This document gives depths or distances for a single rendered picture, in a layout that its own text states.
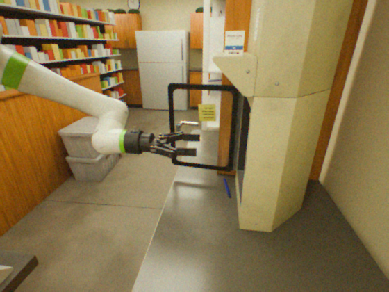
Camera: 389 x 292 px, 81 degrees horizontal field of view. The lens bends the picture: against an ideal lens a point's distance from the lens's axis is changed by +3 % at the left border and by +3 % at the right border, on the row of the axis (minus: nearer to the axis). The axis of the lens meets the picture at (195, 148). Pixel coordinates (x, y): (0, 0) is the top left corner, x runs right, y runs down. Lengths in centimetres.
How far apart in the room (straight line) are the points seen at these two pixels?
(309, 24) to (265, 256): 65
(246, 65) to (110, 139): 54
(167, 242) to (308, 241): 47
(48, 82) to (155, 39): 489
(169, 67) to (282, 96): 510
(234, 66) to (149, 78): 525
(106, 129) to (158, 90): 495
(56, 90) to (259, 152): 71
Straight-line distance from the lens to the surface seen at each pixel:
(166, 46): 566
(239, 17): 100
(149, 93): 590
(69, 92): 94
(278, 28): 63
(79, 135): 279
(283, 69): 64
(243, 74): 63
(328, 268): 85
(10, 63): 94
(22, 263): 92
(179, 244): 81
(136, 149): 86
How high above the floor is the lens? 154
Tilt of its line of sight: 25 degrees down
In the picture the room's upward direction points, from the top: straight up
